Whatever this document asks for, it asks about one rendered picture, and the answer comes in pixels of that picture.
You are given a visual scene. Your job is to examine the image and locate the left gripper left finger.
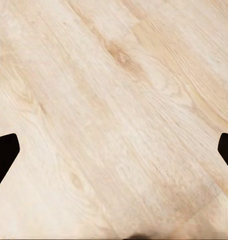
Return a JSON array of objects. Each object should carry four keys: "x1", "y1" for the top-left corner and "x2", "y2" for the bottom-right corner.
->
[{"x1": 0, "y1": 133, "x2": 20, "y2": 184}]

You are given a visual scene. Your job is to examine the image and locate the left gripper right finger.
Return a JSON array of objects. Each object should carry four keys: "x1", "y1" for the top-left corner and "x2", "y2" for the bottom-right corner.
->
[{"x1": 218, "y1": 133, "x2": 228, "y2": 165}]

